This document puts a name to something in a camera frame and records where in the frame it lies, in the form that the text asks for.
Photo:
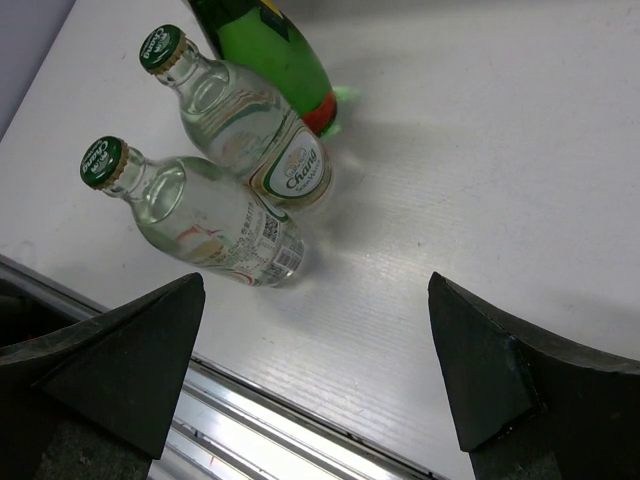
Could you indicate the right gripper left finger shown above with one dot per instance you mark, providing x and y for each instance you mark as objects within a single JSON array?
[{"x": 93, "y": 399}]

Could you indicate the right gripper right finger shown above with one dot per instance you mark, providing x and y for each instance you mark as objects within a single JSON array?
[{"x": 528, "y": 403}]

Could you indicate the clear soda bottle front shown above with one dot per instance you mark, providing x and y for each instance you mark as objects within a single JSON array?
[{"x": 191, "y": 210}]

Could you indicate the clear soda bottle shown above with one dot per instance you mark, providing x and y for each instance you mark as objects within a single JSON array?
[
  {"x": 191, "y": 210},
  {"x": 239, "y": 121}
]

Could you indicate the green glass bottle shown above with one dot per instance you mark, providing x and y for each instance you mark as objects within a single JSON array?
[{"x": 258, "y": 35}]

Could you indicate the aluminium front rail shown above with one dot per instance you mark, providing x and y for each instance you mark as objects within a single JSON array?
[{"x": 226, "y": 428}]

